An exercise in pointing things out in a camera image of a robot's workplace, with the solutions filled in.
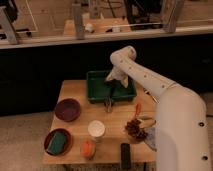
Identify yellow banana toy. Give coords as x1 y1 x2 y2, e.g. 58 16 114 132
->
139 116 156 128

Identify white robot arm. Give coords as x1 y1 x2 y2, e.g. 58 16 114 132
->
107 46 213 171

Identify orange fruit toy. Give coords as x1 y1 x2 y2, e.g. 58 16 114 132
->
80 140 96 158

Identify dark grape bunch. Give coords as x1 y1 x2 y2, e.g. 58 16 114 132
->
125 119 147 141

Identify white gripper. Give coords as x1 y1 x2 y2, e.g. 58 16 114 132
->
105 66 131 89

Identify green sponge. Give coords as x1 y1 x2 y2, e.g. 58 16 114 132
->
47 132 67 155

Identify grey blue cloth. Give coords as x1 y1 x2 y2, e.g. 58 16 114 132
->
144 127 157 151

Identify wooden table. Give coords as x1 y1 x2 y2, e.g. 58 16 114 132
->
43 80 157 164

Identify black remote control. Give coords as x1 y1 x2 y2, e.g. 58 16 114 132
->
121 143 131 170

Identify green plastic bin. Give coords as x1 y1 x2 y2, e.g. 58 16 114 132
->
86 70 137 103

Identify orange carrot toy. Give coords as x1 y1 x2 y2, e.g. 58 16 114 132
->
134 103 142 119

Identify white cup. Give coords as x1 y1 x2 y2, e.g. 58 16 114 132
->
88 120 106 142

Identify red bowl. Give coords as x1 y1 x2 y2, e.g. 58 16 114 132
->
44 128 73 156

